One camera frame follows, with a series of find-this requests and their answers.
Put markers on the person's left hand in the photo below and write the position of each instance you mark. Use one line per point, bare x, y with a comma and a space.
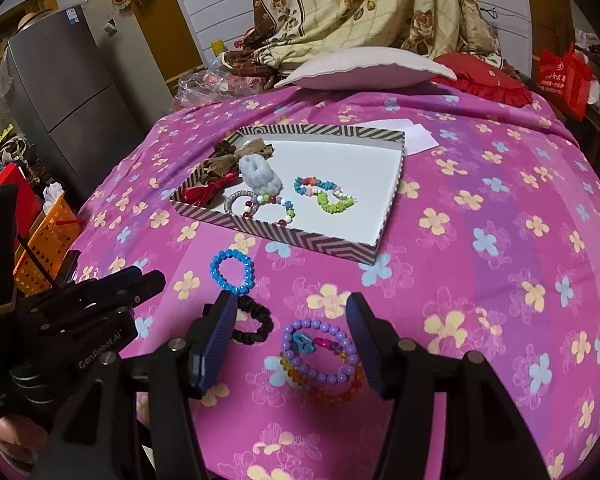
15, 440

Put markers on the wooden door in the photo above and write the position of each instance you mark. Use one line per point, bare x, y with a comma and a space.
167, 30

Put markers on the silver scrunchie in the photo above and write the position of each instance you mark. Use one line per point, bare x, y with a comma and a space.
230, 204

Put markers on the red box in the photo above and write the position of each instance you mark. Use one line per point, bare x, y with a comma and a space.
15, 195

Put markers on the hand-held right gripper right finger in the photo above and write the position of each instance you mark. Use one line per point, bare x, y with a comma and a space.
367, 355

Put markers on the orange plastic basket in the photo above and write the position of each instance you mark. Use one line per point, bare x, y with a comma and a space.
50, 240

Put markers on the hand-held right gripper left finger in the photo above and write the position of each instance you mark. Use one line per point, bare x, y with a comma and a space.
215, 350

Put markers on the grey refrigerator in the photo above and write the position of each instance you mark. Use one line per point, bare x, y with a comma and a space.
80, 90

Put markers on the yellow floral quilt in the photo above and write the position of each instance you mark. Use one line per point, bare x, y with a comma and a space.
370, 5

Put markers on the dark brown hair bow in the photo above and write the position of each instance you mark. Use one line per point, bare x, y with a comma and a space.
224, 149

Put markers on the black scrunchie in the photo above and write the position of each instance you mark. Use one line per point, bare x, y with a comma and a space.
260, 327

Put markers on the straw hat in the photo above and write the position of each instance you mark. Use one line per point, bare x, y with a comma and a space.
30, 21

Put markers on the clear plastic bag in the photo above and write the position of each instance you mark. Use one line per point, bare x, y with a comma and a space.
205, 85

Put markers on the red shopping bag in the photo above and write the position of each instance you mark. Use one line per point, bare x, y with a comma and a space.
565, 82

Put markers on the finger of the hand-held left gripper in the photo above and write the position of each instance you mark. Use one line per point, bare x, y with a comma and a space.
115, 277
140, 290

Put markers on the white tissue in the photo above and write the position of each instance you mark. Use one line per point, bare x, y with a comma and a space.
55, 192

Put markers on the fluffy pale blue scrunchie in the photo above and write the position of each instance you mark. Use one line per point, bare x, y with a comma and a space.
260, 175

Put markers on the white paper sheet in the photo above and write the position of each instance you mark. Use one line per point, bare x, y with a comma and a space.
410, 135

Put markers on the striped brown hair bow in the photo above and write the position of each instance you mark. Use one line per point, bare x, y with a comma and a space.
215, 170

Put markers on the pale pink pillow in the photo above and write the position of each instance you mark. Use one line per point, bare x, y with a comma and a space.
365, 67

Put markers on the chevron patterned tray box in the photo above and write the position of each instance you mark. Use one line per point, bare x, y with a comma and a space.
340, 185

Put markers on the red frilled cushion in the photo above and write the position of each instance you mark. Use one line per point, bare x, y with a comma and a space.
485, 82

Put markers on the pink floral blanket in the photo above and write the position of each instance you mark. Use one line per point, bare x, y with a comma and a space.
480, 260

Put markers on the red hair bow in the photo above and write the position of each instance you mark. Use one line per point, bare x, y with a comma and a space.
200, 194

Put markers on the tan hair bow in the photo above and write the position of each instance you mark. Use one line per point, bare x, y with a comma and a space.
255, 151

